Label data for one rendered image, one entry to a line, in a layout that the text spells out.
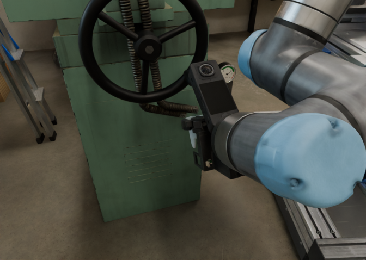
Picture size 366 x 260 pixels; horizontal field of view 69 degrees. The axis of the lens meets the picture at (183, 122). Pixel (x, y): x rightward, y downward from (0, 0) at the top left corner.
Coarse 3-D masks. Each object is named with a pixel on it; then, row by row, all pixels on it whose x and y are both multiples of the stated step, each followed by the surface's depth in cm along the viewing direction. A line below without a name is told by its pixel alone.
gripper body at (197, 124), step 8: (192, 120) 42; (200, 120) 41; (192, 128) 43; (200, 128) 41; (216, 128) 34; (200, 136) 40; (208, 136) 40; (200, 144) 40; (208, 144) 40; (200, 152) 41; (208, 152) 40; (200, 160) 42; (208, 160) 43; (216, 160) 39; (200, 168) 42; (208, 168) 41; (216, 168) 40; (224, 168) 37; (232, 176) 35; (240, 176) 36
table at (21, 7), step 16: (16, 0) 62; (32, 0) 63; (48, 0) 64; (64, 0) 65; (80, 0) 66; (176, 0) 72; (208, 0) 75; (224, 0) 76; (16, 16) 64; (32, 16) 65; (48, 16) 66; (64, 16) 67; (80, 16) 68; (112, 16) 61; (160, 16) 64
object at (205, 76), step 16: (192, 64) 40; (208, 64) 40; (192, 80) 40; (208, 80) 39; (224, 80) 40; (208, 96) 38; (224, 96) 38; (208, 112) 37; (224, 112) 37; (208, 128) 38
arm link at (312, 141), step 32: (256, 128) 25; (288, 128) 21; (320, 128) 20; (352, 128) 20; (256, 160) 23; (288, 160) 20; (320, 160) 20; (352, 160) 20; (288, 192) 21; (320, 192) 20; (352, 192) 21
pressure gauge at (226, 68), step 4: (220, 64) 83; (224, 64) 82; (228, 64) 82; (220, 68) 81; (224, 68) 82; (228, 68) 82; (232, 68) 82; (224, 72) 82; (228, 72) 83; (232, 72) 83; (224, 76) 83; (228, 76) 84; (232, 76) 84; (228, 80) 84
